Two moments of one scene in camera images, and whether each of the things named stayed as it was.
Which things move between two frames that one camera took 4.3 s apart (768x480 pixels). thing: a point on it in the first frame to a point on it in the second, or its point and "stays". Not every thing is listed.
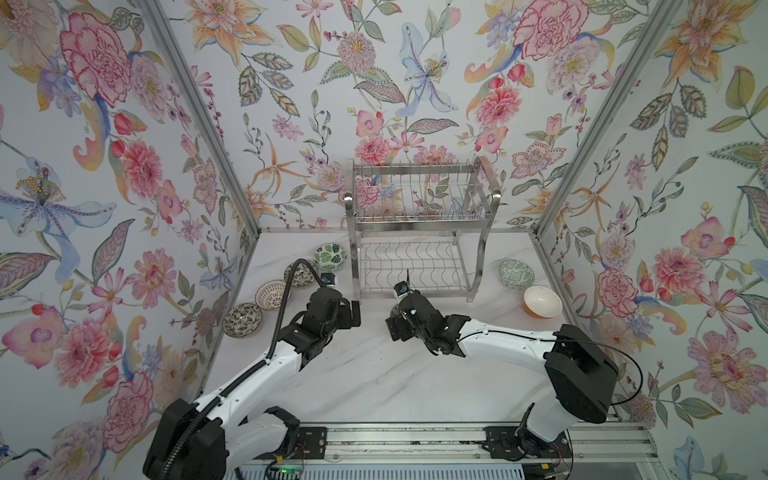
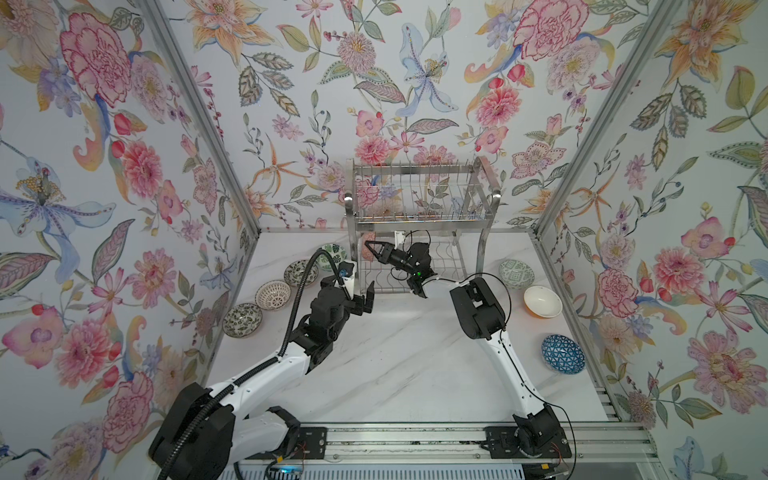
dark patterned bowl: [242, 320] stays
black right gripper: [397, 325] to [388, 253]
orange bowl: [542, 302] stays
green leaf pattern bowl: [330, 256] stays
